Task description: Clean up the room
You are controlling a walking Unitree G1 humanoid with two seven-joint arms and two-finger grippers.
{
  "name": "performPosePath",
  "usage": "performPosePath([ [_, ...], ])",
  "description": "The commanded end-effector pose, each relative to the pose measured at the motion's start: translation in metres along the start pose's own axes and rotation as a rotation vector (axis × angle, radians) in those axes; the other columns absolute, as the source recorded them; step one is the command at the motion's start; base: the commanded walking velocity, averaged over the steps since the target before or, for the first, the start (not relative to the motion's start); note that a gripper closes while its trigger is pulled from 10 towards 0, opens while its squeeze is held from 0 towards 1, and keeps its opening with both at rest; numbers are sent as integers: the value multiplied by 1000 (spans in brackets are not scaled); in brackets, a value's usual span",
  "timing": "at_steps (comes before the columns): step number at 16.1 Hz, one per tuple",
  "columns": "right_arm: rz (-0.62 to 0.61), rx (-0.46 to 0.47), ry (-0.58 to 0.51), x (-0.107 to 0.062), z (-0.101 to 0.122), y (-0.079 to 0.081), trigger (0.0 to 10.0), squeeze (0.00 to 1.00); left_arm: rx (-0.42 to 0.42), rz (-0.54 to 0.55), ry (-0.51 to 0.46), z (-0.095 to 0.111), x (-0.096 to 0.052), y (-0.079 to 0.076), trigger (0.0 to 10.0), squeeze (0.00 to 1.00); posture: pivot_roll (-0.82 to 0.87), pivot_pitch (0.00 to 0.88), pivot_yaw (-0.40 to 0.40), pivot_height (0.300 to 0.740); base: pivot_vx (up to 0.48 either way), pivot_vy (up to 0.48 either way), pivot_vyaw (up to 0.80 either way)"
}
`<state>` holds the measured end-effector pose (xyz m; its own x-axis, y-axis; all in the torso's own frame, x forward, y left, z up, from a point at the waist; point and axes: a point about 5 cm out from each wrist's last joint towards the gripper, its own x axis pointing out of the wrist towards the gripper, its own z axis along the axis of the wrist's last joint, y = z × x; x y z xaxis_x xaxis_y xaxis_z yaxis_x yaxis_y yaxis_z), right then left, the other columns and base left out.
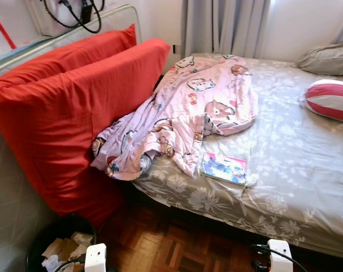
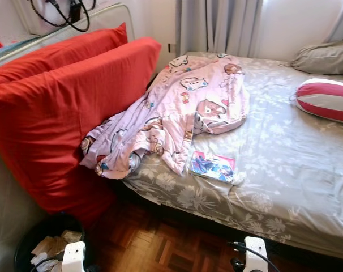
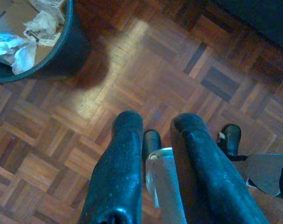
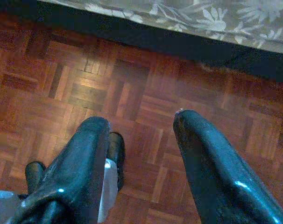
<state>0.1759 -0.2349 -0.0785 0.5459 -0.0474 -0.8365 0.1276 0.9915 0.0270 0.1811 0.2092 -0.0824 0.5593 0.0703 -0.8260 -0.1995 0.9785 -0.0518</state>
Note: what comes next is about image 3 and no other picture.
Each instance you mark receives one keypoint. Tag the black robot right foot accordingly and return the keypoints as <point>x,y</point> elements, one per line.
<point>232,137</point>

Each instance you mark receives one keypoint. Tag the black robot left foot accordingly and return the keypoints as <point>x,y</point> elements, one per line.
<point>152,142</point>

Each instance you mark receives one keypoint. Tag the silver robot left leg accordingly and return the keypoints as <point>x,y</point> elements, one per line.
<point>164,179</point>

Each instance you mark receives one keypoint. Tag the crumpled white paper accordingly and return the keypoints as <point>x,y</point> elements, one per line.
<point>47,4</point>
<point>43,22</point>
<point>20,56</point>

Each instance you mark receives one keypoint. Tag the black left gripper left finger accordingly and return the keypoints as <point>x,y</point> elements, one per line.
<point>119,163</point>

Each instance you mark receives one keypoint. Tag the dark bed frame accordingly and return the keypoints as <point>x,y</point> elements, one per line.
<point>260,14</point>

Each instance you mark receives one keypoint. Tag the silver robot right leg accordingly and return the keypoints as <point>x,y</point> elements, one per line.
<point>263,172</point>

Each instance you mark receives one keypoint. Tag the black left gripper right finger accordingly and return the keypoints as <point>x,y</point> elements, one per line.
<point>207,175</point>

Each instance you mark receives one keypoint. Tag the silver robot leg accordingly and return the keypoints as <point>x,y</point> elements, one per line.
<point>263,172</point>
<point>164,179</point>

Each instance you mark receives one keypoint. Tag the black robot foot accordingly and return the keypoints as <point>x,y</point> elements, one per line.
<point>152,142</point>
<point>232,137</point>

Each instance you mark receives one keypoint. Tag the dark round waste bin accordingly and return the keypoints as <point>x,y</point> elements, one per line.
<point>70,46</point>

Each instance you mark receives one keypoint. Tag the brown cardboard sheet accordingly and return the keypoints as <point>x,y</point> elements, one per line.
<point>10,14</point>

